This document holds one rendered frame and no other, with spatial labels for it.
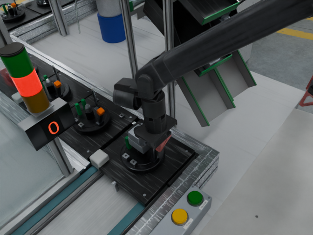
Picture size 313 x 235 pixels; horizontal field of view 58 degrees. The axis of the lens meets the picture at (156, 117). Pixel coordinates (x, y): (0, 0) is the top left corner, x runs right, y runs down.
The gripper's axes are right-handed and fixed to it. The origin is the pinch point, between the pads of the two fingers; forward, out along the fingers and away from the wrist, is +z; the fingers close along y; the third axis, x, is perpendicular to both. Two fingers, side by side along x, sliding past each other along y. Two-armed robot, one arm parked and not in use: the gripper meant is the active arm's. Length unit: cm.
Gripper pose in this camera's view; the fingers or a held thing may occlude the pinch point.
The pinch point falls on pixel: (158, 148)
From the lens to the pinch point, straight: 80.6
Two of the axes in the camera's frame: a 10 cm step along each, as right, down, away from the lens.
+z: 0.7, 7.2, 6.9
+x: 7.5, 4.2, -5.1
